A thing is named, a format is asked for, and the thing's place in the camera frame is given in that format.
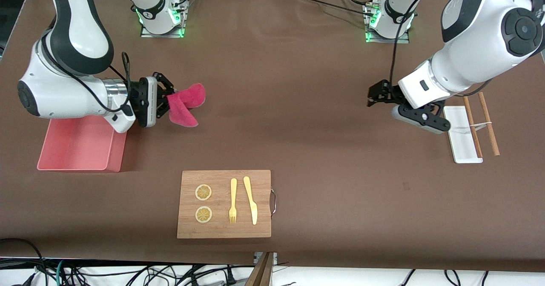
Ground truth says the pink and grey cloth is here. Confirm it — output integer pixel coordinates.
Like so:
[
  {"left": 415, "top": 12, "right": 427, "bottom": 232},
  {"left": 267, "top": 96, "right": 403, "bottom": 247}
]
[{"left": 166, "top": 83, "right": 207, "bottom": 129}]

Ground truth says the pink plastic bin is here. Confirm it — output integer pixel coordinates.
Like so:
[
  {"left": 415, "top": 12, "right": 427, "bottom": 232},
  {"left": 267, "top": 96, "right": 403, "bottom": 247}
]
[{"left": 37, "top": 116, "right": 128, "bottom": 173}]

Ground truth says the white rectangular tray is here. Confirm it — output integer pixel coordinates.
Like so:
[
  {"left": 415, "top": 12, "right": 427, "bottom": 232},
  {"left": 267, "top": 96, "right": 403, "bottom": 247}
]
[{"left": 443, "top": 106, "right": 484, "bottom": 164}]

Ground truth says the wooden chopstick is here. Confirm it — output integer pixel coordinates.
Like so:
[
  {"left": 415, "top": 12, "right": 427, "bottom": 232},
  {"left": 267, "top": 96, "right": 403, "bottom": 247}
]
[
  {"left": 477, "top": 92, "right": 501, "bottom": 156},
  {"left": 462, "top": 95, "right": 484, "bottom": 158}
]

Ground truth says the yellow plastic fork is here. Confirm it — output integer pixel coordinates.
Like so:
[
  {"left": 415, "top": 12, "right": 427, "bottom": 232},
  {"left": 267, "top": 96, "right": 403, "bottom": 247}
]
[{"left": 229, "top": 178, "right": 238, "bottom": 224}]

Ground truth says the yellow plastic knife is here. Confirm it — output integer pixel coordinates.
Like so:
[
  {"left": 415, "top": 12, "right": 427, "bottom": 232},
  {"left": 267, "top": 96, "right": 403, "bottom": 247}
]
[{"left": 243, "top": 176, "right": 258, "bottom": 226}]

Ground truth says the wooden cutting board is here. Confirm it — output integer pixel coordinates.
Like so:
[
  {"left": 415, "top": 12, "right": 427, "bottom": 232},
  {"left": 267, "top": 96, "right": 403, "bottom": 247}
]
[{"left": 177, "top": 170, "right": 272, "bottom": 239}]

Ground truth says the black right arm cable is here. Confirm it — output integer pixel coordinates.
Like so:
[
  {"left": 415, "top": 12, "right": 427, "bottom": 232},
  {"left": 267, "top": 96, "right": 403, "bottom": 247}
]
[{"left": 40, "top": 39, "right": 133, "bottom": 113}]

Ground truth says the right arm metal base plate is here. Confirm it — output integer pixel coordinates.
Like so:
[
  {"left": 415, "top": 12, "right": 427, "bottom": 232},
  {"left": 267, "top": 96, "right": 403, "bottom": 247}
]
[{"left": 140, "top": 0, "right": 188, "bottom": 39}]

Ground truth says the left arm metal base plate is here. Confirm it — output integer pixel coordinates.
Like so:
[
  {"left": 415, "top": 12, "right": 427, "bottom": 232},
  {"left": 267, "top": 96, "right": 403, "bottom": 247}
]
[{"left": 364, "top": 2, "right": 410, "bottom": 44}]

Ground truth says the long black table cable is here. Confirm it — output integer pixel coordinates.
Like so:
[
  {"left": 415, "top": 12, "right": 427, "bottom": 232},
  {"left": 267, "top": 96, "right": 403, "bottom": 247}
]
[{"left": 279, "top": 0, "right": 376, "bottom": 17}]

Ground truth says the small metal bracket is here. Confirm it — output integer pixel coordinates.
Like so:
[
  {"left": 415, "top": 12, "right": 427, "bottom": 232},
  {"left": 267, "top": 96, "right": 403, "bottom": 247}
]
[{"left": 253, "top": 252, "right": 278, "bottom": 265}]

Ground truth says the looped black floor cable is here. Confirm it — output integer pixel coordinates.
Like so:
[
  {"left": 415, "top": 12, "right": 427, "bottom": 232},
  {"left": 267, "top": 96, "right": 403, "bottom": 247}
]
[{"left": 0, "top": 237, "right": 46, "bottom": 286}]

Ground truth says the black cable with plug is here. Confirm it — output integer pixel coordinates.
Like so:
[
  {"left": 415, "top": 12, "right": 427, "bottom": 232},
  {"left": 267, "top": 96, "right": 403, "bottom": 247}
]
[{"left": 223, "top": 263, "right": 238, "bottom": 285}]

